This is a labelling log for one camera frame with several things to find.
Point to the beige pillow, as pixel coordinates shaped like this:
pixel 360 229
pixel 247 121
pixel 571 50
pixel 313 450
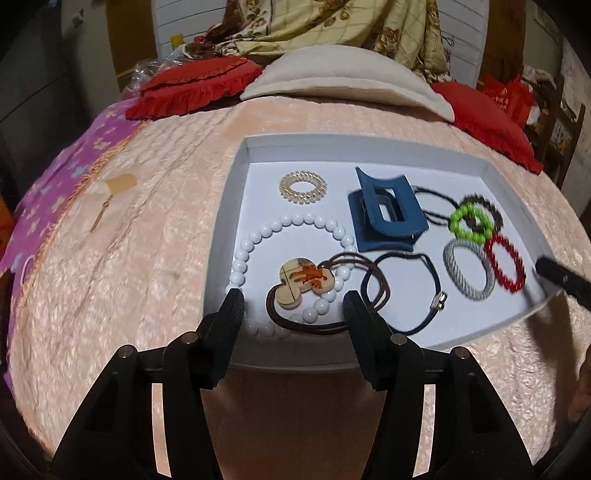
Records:
pixel 341 74

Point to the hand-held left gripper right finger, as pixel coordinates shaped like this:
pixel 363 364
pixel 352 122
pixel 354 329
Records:
pixel 360 333

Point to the purple floral blanket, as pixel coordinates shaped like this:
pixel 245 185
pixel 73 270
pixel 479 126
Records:
pixel 60 184

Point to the red ruffled pillow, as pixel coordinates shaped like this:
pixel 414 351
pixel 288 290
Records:
pixel 485 120
pixel 198 85

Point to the white cardboard box tray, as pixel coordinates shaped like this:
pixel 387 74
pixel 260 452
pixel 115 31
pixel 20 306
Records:
pixel 258 198

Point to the floral yellow blanket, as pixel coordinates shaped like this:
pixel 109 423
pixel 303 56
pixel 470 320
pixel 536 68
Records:
pixel 323 23

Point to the beige tag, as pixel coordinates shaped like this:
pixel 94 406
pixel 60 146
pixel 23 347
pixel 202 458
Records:
pixel 121 183

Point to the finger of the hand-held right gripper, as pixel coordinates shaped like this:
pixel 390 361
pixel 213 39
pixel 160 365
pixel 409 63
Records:
pixel 563 277

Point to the blue hair claw clip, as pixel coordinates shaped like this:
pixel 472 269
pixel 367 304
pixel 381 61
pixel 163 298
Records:
pixel 369 230

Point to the red bag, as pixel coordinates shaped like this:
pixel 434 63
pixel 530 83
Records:
pixel 508 99

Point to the peach quilted bedspread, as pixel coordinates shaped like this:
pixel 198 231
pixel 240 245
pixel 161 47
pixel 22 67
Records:
pixel 138 277

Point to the wooden chair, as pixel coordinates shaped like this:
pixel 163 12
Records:
pixel 561 134

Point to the clear plastic bag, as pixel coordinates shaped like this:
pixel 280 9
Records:
pixel 147 69

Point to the white slatted headboard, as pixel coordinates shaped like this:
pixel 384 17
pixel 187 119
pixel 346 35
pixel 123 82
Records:
pixel 466 37

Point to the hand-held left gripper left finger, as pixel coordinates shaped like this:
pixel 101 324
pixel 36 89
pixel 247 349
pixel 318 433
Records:
pixel 231 323

